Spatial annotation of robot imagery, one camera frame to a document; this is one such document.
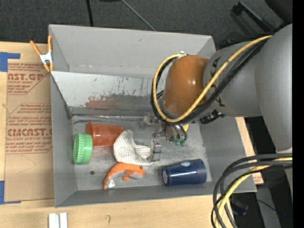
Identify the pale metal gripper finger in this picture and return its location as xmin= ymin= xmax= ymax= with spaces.
xmin=143 ymin=115 xmax=163 ymax=138
xmin=149 ymin=138 xmax=162 ymax=162

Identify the green plastic lid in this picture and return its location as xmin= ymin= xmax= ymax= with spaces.
xmin=72 ymin=133 xmax=94 ymax=164

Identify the grey metal bin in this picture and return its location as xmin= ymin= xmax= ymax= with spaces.
xmin=48 ymin=24 xmax=258 ymax=208

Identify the brown cardboard board red print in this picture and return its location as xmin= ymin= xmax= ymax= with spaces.
xmin=0 ymin=41 xmax=56 ymax=205

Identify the white striped cloth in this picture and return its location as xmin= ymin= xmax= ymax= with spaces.
xmin=113 ymin=129 xmax=153 ymax=167

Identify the dark blue cup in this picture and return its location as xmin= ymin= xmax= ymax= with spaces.
xmin=161 ymin=158 xmax=208 ymax=187

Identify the orange plastic cup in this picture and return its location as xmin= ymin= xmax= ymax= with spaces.
xmin=85 ymin=121 xmax=125 ymax=148

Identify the black cylinder on white bracket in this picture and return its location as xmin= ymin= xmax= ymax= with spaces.
xmin=199 ymin=109 xmax=225 ymax=125

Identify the orange toy animal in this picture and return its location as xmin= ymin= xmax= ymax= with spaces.
xmin=102 ymin=162 xmax=146 ymax=190

